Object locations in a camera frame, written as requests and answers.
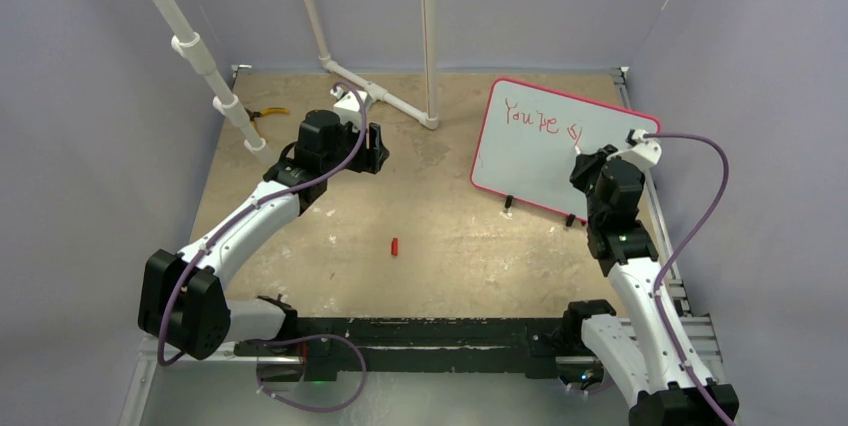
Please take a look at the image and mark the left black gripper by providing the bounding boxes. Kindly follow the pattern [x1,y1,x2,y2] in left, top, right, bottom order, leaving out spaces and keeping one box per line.
[322,115,387,177]

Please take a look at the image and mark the red-framed whiteboard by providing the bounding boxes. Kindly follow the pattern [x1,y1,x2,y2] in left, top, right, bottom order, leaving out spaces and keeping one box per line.
[470,78,662,220]

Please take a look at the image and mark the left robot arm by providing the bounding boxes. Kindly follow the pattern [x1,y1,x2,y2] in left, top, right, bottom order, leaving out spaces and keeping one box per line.
[138,110,390,366]

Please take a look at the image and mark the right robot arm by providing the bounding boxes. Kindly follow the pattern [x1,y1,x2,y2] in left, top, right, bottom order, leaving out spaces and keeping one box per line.
[561,145,739,425]

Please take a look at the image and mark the black whiteboard easel stand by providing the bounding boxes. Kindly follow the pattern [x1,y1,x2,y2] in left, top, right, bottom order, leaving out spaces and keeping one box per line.
[502,195,577,228]

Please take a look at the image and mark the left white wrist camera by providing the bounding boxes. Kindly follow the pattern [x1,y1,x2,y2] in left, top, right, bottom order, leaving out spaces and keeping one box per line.
[330,87,373,132]

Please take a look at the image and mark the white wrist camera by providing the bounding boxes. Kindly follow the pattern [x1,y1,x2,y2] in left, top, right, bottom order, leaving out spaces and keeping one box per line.
[330,87,373,132]
[607,129,662,173]

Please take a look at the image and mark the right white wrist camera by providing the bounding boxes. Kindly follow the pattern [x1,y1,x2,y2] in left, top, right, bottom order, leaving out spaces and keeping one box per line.
[607,129,662,173]

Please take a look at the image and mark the yellow-handled pliers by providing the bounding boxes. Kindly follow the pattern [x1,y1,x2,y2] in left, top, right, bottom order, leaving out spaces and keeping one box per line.
[246,107,290,125]

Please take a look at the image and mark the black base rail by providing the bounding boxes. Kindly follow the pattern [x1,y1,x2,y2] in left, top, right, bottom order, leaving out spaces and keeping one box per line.
[235,316,598,381]

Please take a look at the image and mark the aluminium extrusion frame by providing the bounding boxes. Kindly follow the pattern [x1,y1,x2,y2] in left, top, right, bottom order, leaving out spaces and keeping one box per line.
[119,65,740,426]

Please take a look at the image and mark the white PVC pipe frame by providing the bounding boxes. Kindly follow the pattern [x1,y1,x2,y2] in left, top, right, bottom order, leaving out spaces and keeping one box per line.
[151,0,439,166]

